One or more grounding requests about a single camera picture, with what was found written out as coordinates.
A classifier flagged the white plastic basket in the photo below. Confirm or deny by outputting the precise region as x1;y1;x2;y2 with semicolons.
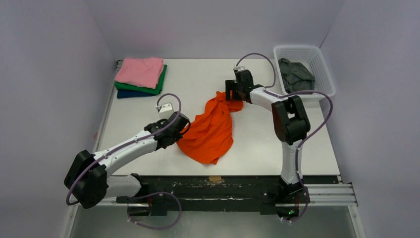
273;44;336;98

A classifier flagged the orange t shirt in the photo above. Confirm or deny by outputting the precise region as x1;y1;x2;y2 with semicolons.
177;91;243;165

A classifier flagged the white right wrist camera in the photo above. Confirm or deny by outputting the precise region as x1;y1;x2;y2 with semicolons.
233;65;246;72

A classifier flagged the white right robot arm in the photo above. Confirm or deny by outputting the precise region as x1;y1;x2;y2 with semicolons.
225;68;311;202

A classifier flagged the brown tape piece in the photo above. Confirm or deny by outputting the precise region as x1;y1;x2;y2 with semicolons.
208;176;223;183

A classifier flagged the pink folded t shirt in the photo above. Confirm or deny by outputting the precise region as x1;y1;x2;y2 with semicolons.
115;57;164;89

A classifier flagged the grey t shirt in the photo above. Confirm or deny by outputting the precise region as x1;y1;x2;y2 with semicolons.
278;58;315;93

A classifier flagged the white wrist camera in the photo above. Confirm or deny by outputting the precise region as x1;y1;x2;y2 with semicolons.
233;65;246;72
156;102;174;119

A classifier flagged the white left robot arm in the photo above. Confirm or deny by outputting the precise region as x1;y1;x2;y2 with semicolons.
64;112;190;209

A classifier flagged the blue folded t shirt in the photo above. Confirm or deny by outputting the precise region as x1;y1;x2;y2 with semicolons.
117;89;155;99

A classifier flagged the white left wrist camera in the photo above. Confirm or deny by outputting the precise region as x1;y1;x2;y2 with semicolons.
156;102;174;119

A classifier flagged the green folded t shirt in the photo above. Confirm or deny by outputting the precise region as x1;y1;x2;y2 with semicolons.
114;64;167;96

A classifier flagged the aluminium frame rail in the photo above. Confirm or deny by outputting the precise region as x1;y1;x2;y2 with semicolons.
79;183;356;210

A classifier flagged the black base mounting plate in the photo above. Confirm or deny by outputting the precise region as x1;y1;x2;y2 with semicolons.
109;175;339;219

